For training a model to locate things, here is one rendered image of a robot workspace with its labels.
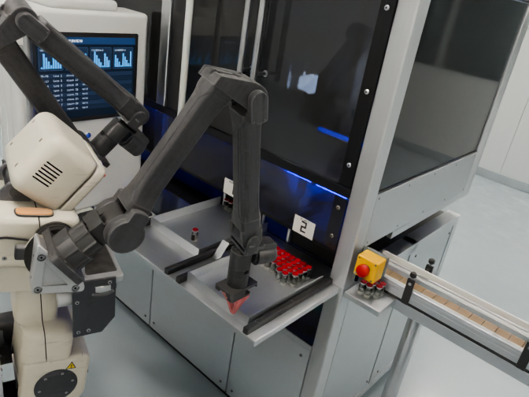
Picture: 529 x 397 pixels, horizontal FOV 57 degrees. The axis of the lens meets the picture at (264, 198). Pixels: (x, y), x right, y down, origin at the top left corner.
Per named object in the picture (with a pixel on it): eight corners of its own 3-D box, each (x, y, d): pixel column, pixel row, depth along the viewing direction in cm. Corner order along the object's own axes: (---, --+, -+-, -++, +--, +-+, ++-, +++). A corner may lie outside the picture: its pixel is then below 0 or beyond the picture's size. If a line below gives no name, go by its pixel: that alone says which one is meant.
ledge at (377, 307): (365, 281, 166) (367, 276, 166) (399, 300, 159) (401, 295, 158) (343, 296, 157) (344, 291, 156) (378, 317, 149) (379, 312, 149)
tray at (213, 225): (220, 203, 199) (220, 196, 198) (266, 230, 185) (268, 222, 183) (150, 225, 175) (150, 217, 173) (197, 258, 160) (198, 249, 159)
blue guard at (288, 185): (43, 90, 264) (42, 57, 257) (336, 250, 155) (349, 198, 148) (42, 90, 264) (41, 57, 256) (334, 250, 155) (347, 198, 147)
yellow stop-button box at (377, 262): (364, 265, 156) (370, 246, 153) (384, 276, 152) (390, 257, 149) (352, 273, 151) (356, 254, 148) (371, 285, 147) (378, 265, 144)
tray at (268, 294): (262, 249, 172) (264, 240, 170) (320, 284, 157) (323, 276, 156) (186, 281, 148) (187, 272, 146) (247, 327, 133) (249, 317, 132)
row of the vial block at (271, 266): (257, 259, 164) (259, 248, 163) (297, 286, 154) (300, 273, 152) (252, 261, 163) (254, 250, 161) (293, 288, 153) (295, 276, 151)
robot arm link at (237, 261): (227, 243, 127) (238, 254, 123) (249, 238, 131) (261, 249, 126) (224, 265, 130) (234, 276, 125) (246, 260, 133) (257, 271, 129)
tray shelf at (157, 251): (210, 203, 203) (211, 198, 202) (351, 284, 163) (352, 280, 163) (107, 235, 168) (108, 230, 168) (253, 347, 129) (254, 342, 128)
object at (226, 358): (170, 207, 380) (179, 96, 344) (408, 358, 264) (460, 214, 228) (43, 244, 309) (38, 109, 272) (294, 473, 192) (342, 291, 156)
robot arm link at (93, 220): (75, 222, 100) (83, 236, 96) (116, 191, 102) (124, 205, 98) (101, 246, 107) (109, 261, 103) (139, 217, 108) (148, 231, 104)
